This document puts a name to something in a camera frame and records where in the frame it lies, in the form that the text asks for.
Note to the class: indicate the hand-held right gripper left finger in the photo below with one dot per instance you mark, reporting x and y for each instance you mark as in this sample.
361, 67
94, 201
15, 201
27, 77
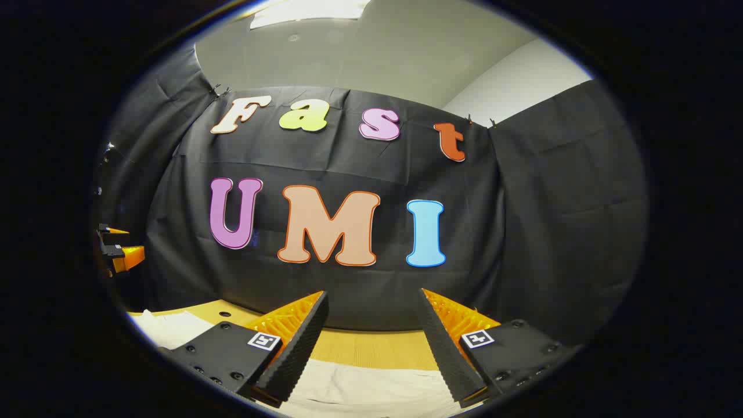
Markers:
302, 348

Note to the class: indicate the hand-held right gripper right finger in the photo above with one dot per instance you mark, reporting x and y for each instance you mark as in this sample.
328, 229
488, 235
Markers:
444, 354

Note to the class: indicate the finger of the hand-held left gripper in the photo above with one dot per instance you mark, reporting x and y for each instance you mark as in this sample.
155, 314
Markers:
111, 230
129, 255

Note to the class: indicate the white jeans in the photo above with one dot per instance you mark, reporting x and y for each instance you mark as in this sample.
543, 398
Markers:
360, 389

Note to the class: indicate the black backdrop cloth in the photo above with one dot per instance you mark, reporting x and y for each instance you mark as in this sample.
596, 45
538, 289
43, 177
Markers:
325, 157

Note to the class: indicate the ceiling light panel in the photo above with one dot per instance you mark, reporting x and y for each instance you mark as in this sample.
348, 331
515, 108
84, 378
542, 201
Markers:
307, 11

